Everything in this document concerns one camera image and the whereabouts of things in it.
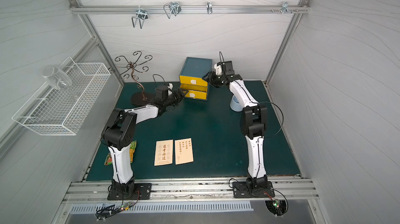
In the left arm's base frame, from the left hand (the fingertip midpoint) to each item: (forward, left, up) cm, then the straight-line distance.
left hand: (188, 93), depth 96 cm
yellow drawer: (+10, -3, -5) cm, 11 cm away
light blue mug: (-1, -31, -9) cm, 32 cm away
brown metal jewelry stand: (+5, +37, -12) cm, 39 cm away
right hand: (+7, -11, +7) cm, 15 cm away
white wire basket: (-26, +52, +17) cm, 61 cm away
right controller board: (-56, -46, -17) cm, 74 cm away
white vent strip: (-57, +8, -15) cm, 60 cm away
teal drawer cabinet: (+17, -5, +7) cm, 19 cm away
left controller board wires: (-60, +33, -13) cm, 69 cm away
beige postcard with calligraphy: (-32, +12, -14) cm, 37 cm away
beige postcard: (-31, +1, -14) cm, 34 cm away
